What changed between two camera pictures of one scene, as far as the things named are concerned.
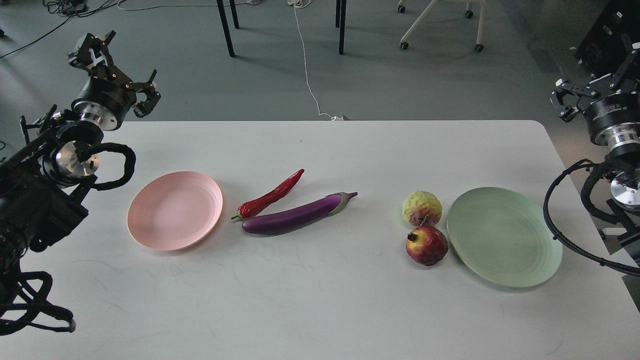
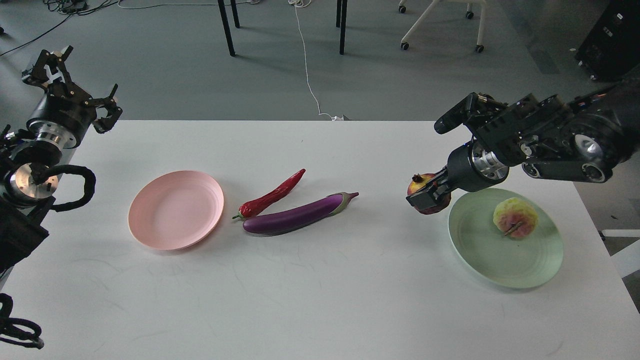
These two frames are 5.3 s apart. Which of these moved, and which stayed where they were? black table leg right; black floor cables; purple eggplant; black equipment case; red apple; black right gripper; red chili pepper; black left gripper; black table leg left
Moved: black right gripper; red apple; black left gripper
Stayed: black floor cables; black table leg right; red chili pepper; black equipment case; black table leg left; purple eggplant
